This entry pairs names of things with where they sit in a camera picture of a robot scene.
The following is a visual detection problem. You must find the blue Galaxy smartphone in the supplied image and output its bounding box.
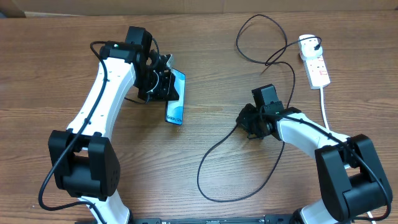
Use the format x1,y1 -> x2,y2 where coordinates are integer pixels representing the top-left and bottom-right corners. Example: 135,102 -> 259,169
165,68 -> 185,125

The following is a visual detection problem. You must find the black USB charging cable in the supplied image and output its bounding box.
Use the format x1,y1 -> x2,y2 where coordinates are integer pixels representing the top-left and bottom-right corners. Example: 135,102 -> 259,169
197,14 -> 322,203

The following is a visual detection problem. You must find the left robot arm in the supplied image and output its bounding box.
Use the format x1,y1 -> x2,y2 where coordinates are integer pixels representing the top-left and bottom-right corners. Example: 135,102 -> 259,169
47,26 -> 185,223

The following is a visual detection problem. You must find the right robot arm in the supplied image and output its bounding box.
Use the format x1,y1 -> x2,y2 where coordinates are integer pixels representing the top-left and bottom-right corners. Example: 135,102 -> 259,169
236,84 -> 392,223

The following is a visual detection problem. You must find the white power strip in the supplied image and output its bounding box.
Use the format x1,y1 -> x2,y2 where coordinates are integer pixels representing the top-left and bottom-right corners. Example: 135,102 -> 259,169
303,56 -> 331,90

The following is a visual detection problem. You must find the brown cardboard sheet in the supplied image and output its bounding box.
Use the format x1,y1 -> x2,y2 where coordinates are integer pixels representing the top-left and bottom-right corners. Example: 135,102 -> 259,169
1,0 -> 397,17

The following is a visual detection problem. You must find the white power strip cord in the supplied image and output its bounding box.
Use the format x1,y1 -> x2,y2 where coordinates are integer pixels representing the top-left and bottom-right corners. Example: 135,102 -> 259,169
319,86 -> 377,224

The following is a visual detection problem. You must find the white USB wall charger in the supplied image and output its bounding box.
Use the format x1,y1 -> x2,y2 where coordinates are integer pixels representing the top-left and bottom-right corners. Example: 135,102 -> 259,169
298,34 -> 323,61

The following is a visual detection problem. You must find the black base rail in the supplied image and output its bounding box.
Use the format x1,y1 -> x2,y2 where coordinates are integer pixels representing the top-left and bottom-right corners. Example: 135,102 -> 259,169
127,214 -> 300,224

